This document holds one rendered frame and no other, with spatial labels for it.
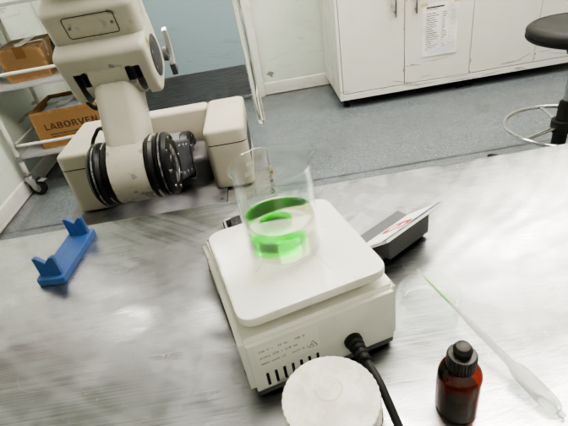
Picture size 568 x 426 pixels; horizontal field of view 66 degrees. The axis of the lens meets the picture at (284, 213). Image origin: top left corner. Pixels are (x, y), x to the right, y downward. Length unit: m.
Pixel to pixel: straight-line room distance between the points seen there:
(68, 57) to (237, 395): 0.97
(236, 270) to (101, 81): 0.91
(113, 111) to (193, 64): 2.21
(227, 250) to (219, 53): 3.00
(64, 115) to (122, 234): 2.03
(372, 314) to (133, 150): 0.90
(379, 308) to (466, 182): 0.30
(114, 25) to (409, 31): 2.04
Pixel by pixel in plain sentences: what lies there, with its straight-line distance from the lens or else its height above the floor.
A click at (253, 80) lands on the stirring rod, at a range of 0.31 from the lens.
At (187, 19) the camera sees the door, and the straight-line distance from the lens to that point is 3.31.
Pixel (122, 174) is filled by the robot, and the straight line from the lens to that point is 1.16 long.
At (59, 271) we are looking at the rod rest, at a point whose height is 0.76.
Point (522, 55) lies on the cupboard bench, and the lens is 3.26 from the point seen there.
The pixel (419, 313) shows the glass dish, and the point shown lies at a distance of 0.40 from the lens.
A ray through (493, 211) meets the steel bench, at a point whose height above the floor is 0.75.
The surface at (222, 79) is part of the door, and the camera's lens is 3.38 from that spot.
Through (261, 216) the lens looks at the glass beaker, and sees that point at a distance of 0.32.
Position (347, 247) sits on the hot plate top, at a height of 0.84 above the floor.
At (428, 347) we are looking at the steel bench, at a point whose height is 0.75.
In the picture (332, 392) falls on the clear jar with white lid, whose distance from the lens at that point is 0.28.
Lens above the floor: 1.06
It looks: 33 degrees down
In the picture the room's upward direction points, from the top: 10 degrees counter-clockwise
